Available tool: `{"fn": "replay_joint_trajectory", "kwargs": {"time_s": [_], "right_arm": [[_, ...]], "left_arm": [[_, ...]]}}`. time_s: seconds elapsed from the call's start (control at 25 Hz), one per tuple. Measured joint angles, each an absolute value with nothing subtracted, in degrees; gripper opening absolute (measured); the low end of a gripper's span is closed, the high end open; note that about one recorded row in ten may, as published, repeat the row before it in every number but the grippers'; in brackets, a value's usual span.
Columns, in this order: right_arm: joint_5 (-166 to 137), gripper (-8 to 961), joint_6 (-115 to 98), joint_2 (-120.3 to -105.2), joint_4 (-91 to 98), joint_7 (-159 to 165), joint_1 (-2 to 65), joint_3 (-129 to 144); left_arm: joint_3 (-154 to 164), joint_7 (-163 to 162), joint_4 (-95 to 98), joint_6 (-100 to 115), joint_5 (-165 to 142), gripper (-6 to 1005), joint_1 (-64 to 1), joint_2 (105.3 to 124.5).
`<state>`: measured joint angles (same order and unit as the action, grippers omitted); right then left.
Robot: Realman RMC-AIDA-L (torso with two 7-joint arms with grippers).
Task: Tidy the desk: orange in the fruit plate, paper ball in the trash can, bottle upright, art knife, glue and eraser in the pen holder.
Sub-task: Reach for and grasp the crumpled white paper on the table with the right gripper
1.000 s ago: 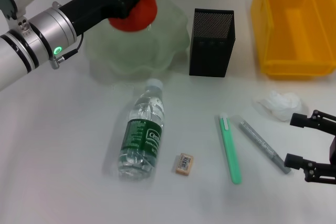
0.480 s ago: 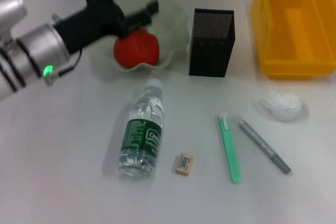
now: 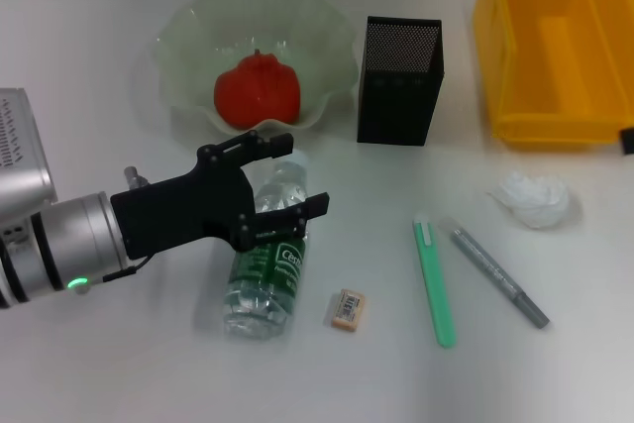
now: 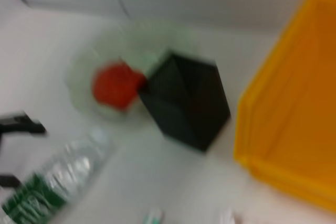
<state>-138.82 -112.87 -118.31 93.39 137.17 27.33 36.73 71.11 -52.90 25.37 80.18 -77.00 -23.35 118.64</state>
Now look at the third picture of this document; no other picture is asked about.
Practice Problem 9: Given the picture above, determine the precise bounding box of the beige eraser with barcode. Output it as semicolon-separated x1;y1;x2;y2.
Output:
330;287;369;331

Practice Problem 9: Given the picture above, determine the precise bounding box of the black mesh pen holder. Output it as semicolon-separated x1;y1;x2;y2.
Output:
356;15;446;147

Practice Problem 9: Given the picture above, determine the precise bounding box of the grey marker pen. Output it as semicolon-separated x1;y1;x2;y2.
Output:
440;217;551;330

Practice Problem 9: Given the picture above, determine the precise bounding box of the clear water bottle green label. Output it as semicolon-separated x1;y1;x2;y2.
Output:
221;159;311;343

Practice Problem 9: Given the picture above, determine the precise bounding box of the white paper ball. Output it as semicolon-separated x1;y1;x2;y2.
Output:
484;169;571;230

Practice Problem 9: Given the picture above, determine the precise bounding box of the yellow plastic bin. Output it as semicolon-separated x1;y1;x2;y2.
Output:
473;0;634;153

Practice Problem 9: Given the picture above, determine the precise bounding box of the left arm cable with plugs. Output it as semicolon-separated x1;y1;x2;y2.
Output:
101;164;153;285

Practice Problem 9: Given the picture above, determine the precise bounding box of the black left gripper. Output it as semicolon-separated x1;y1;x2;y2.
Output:
109;130;332;260

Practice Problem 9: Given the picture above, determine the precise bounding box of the frosted green glass fruit plate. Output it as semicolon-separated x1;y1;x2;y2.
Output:
151;0;361;136

